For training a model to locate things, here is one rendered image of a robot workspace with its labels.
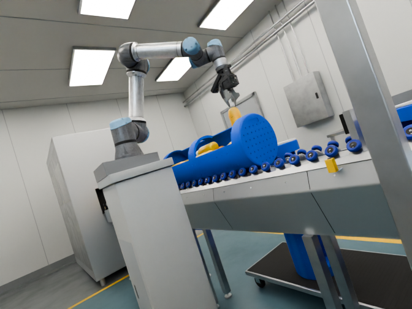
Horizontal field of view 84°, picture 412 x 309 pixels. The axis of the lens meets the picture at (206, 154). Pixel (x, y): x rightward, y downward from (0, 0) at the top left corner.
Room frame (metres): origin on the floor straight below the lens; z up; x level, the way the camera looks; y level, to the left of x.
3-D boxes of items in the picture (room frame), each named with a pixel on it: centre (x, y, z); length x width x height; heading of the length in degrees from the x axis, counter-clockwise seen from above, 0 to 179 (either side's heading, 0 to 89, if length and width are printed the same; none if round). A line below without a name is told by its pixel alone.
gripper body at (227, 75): (1.23, -0.24, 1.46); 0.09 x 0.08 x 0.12; 39
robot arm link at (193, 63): (1.24, -0.13, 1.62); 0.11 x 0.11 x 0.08; 77
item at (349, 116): (0.84, -0.55, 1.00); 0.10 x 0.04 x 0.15; 129
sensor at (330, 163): (0.80, -0.41, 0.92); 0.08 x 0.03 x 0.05; 129
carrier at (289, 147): (1.59, -0.48, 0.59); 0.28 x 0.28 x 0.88
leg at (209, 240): (1.88, 0.19, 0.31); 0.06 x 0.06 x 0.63; 39
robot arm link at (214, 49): (1.23, -0.23, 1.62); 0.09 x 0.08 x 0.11; 77
